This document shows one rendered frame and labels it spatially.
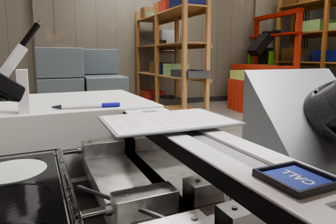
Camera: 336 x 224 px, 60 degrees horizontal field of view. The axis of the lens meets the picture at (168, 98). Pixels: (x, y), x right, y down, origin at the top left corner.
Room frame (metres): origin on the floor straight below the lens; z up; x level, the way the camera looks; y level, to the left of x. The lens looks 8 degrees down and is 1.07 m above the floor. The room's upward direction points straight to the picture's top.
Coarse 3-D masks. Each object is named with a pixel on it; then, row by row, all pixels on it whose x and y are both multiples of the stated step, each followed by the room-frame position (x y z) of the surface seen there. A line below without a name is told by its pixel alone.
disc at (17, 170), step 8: (8, 160) 0.47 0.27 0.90; (16, 160) 0.47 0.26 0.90; (24, 160) 0.47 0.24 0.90; (32, 160) 0.47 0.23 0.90; (40, 160) 0.47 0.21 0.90; (0, 168) 0.44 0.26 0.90; (8, 168) 0.44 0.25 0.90; (16, 168) 0.44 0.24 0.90; (24, 168) 0.44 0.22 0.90; (32, 168) 0.44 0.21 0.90; (40, 168) 0.44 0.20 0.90; (0, 176) 0.41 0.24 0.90; (8, 176) 0.41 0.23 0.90; (16, 176) 0.41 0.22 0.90; (24, 176) 0.41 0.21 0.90; (32, 176) 0.41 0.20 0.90
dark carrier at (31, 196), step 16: (0, 160) 0.47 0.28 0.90; (48, 160) 0.47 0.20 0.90; (48, 176) 0.40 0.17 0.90; (0, 192) 0.36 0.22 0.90; (16, 192) 0.36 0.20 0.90; (32, 192) 0.36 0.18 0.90; (48, 192) 0.36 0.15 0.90; (0, 208) 0.32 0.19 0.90; (16, 208) 0.32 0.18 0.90; (32, 208) 0.32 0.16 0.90; (48, 208) 0.31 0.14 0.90; (64, 208) 0.32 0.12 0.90
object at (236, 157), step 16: (128, 112) 0.59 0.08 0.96; (192, 144) 0.37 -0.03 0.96; (208, 144) 0.38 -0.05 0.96; (224, 144) 0.38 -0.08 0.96; (240, 144) 0.37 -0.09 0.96; (256, 144) 0.37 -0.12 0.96; (208, 160) 0.31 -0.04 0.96; (224, 160) 0.31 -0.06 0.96; (240, 160) 0.32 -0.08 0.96; (256, 160) 0.32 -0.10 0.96; (272, 160) 0.31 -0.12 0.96; (288, 160) 0.31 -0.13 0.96; (240, 176) 0.26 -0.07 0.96; (272, 192) 0.23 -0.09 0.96; (288, 208) 0.21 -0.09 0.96; (304, 208) 0.21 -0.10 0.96; (320, 208) 0.21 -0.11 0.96
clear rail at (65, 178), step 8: (56, 152) 0.51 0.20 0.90; (56, 160) 0.48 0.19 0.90; (64, 160) 0.47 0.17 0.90; (64, 168) 0.43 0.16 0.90; (64, 176) 0.40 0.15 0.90; (64, 184) 0.37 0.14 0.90; (64, 192) 0.35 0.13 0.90; (72, 192) 0.35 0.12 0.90; (72, 200) 0.33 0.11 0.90; (72, 208) 0.31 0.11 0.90; (72, 216) 0.29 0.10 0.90; (80, 216) 0.30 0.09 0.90
